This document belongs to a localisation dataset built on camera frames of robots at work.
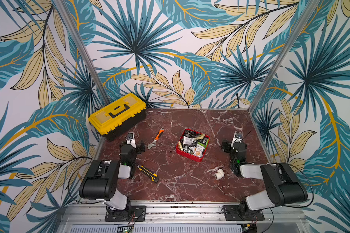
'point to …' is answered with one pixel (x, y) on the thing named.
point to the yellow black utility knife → (153, 176)
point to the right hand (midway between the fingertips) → (233, 139)
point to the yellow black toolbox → (112, 122)
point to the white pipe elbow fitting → (219, 174)
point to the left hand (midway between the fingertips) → (134, 140)
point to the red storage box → (193, 144)
